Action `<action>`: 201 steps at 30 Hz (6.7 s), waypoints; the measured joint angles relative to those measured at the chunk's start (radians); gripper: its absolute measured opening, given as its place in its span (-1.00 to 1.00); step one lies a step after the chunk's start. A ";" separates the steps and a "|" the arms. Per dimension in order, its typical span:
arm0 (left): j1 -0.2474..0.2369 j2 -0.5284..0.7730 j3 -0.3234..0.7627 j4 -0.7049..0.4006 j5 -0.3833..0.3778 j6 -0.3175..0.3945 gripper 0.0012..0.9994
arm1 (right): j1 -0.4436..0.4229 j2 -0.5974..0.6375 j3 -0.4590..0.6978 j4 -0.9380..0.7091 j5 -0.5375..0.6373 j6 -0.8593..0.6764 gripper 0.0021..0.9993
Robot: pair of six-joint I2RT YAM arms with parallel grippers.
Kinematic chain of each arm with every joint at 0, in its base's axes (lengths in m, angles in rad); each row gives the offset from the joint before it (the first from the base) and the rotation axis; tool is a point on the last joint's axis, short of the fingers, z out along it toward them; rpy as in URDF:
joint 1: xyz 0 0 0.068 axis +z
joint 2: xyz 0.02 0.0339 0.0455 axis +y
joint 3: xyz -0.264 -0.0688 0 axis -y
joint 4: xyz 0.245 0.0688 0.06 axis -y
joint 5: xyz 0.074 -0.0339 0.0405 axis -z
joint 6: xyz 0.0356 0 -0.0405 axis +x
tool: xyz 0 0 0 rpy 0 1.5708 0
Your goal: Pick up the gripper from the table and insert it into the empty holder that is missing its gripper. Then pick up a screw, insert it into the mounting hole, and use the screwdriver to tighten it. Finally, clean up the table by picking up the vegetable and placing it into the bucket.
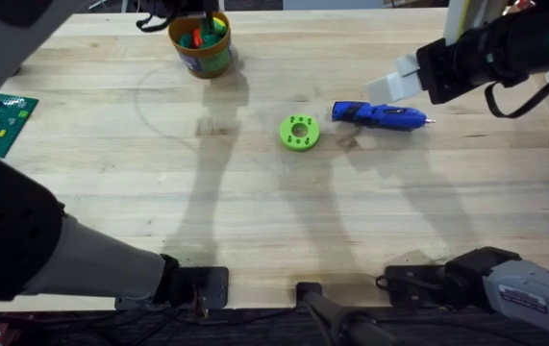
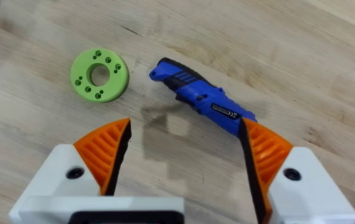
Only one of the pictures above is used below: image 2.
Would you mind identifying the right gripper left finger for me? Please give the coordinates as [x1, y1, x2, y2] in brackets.
[8, 118, 132, 224]

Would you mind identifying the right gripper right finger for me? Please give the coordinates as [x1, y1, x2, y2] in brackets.
[238, 118, 355, 224]

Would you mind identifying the blue electric screwdriver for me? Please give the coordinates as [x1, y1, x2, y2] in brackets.
[149, 57, 258, 138]

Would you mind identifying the green disc with holes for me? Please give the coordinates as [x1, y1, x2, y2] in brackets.
[70, 47, 131, 103]

